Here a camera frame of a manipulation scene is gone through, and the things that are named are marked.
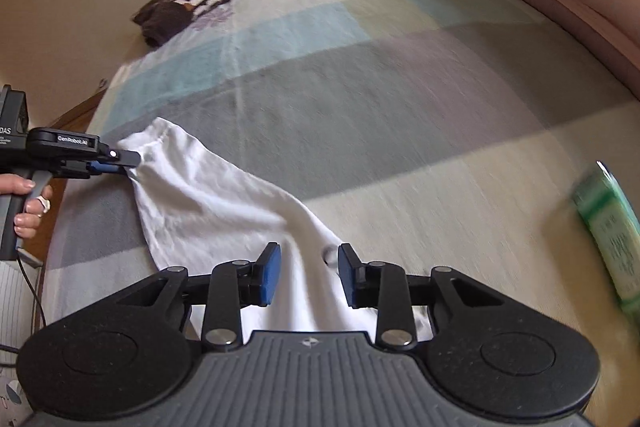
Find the white printed t-shirt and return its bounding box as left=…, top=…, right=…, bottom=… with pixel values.
left=117, top=116, right=432, bottom=343

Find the brown folded sweater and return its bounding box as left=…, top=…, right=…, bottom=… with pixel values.
left=131, top=0, right=232, bottom=49

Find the black cable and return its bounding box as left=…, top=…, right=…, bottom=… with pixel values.
left=0, top=253, right=49, bottom=356

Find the green glass bottle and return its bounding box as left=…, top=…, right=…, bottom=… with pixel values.
left=572, top=161, right=639, bottom=325

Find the person left hand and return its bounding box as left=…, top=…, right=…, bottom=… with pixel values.
left=0, top=173, right=53, bottom=239

